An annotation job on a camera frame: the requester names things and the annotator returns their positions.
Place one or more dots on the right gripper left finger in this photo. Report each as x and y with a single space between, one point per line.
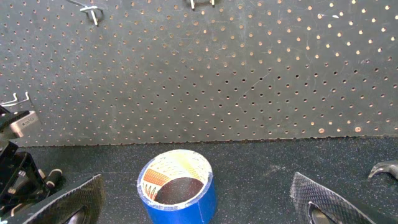
77 199

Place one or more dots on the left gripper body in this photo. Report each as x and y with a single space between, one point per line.
15 174

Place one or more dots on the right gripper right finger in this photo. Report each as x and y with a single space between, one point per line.
314 196

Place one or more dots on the black pegboard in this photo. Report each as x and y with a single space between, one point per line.
186 77

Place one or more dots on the metal hook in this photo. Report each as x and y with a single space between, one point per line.
192 4
90 9
18 102

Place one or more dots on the roll of blue tape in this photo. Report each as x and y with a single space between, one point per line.
186 214

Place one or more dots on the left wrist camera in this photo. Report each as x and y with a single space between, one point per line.
26 123

